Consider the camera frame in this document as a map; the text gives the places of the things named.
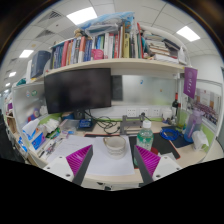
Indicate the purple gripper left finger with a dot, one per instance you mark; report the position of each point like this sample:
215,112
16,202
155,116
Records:
78,162

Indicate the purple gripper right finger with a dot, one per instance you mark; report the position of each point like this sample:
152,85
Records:
147,162

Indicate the clear plastic water bottle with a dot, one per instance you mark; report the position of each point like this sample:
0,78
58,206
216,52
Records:
145,136

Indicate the purple water bottle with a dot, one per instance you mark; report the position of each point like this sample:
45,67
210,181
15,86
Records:
194,124

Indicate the black desk mat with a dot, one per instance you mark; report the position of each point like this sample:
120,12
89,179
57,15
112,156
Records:
164,146

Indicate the white paper sheet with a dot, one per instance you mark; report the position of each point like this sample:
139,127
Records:
101,163

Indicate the grey metal stand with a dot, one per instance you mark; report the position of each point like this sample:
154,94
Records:
131,124

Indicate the tissue box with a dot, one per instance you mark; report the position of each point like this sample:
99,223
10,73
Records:
34,134

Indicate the white crumpled tissue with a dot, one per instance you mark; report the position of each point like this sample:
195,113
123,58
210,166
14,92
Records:
200,140

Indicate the dark glass bottle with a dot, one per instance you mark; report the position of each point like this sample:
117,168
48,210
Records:
175,105

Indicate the black computer monitor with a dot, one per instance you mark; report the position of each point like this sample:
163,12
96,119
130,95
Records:
82,89

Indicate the purple hanging banner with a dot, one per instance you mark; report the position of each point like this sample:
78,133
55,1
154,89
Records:
190,79

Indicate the dark blue box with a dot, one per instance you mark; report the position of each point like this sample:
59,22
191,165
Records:
39,61

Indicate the stack of books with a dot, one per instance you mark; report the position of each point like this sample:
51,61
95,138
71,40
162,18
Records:
159,48

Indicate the row of books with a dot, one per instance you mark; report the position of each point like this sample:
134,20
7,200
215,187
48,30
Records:
106,41

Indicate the plastic bag on books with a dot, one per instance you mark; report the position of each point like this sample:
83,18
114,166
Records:
108,23

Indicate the white wall shelf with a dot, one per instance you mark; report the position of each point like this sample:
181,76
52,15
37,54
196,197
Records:
126,66

